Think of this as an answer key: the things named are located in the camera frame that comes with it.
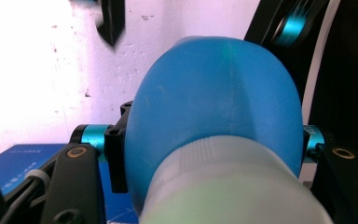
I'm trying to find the blue bottle with white cap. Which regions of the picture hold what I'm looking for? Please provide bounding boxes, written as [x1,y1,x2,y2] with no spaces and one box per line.
[123,35,335,224]

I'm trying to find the blue cardboard box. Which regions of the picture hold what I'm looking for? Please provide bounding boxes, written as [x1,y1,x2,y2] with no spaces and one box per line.
[0,143,139,224]

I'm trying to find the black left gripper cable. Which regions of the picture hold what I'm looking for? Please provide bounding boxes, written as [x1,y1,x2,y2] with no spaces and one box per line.
[0,169,51,213]

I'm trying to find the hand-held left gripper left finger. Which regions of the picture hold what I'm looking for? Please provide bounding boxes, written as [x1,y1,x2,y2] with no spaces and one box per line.
[103,100,135,194]

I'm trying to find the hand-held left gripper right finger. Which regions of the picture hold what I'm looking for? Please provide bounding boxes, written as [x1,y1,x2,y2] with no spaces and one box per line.
[301,124,326,164]

